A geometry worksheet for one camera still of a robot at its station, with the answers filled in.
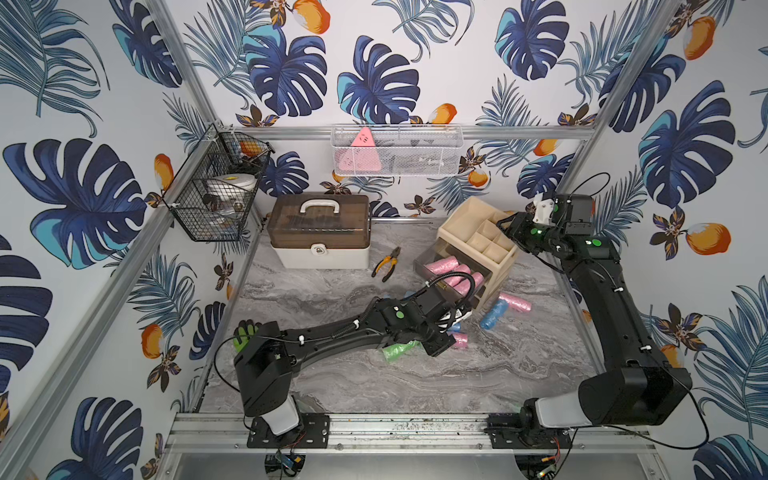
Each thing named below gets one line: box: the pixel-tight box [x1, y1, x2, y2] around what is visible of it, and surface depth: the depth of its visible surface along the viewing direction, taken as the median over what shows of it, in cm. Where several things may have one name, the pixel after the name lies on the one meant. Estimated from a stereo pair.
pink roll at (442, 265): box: [424, 256, 459, 275], surface depth 87 cm
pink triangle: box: [338, 126, 382, 172], surface depth 92 cm
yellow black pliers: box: [371, 246, 401, 282], surface depth 109 cm
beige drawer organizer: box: [436, 196, 518, 307], surface depth 86 cm
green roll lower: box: [382, 340, 423, 362], surface depth 87 cm
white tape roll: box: [207, 173, 258, 195], surface depth 81 cm
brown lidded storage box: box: [267, 193, 371, 270], surface depth 100 cm
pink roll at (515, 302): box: [498, 292, 532, 312], surface depth 97 cm
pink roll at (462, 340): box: [452, 333, 469, 348], surface depth 89 cm
